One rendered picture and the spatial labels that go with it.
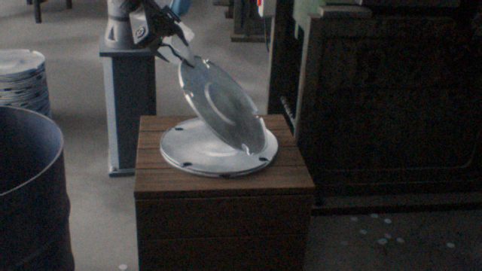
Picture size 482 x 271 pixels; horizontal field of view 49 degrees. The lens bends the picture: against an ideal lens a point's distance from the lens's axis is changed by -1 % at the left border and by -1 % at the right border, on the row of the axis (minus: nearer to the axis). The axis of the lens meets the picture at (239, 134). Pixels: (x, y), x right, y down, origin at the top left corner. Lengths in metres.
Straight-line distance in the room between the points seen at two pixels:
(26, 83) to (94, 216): 0.66
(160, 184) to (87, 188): 0.68
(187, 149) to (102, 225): 0.47
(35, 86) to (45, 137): 0.94
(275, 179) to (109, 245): 0.58
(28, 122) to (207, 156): 0.41
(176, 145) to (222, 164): 0.14
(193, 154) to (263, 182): 0.19
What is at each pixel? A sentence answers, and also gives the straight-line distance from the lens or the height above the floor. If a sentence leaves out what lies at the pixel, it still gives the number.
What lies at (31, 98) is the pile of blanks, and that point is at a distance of 2.18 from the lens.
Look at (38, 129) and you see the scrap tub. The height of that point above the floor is 0.44.
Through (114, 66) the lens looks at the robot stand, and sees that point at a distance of 1.71.
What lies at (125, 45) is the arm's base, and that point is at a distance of 1.70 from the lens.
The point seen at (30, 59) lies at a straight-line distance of 2.24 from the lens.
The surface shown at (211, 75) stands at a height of 0.51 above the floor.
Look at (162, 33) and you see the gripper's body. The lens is 1.25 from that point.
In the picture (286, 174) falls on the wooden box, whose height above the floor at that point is 0.35.
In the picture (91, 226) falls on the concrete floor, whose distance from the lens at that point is 1.65.
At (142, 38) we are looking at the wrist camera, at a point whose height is 0.64.
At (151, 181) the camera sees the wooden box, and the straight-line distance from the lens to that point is 1.19.
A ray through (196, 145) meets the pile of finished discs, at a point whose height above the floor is 0.37.
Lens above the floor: 0.99
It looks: 27 degrees down
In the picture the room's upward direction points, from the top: 3 degrees clockwise
